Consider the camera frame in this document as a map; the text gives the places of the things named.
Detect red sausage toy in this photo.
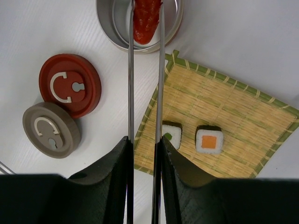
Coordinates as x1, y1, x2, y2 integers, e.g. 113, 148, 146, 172
133, 0, 162, 45

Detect bamboo sushi mat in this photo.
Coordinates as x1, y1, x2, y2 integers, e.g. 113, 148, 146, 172
134, 49, 299, 179

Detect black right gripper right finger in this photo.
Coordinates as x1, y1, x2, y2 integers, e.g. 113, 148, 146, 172
161, 138, 299, 224

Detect steel tongs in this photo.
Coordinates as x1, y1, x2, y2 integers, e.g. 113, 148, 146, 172
127, 0, 165, 224

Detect red steel lunch box bowl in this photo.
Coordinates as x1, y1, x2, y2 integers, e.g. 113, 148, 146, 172
96, 0, 184, 54

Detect taupe round lid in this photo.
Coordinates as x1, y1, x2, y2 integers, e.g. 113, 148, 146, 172
22, 102, 81, 159

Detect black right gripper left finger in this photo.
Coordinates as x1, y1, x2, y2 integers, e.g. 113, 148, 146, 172
0, 137, 128, 224

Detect green sushi roll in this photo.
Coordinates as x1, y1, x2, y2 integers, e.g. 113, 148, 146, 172
162, 121, 182, 150

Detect red round lid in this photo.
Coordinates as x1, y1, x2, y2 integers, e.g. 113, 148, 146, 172
39, 54, 102, 119

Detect orange sushi roll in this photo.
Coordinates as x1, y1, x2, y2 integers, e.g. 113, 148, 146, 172
195, 125, 224, 154

